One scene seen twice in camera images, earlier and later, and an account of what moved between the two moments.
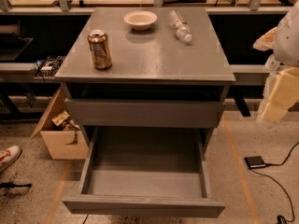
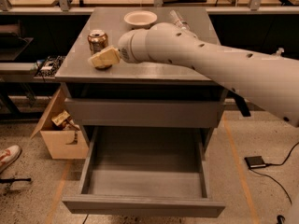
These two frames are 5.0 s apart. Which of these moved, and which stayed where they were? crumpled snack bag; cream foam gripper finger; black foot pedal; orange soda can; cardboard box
Moved: cream foam gripper finger
Stayed: crumpled snack bag; black foot pedal; orange soda can; cardboard box
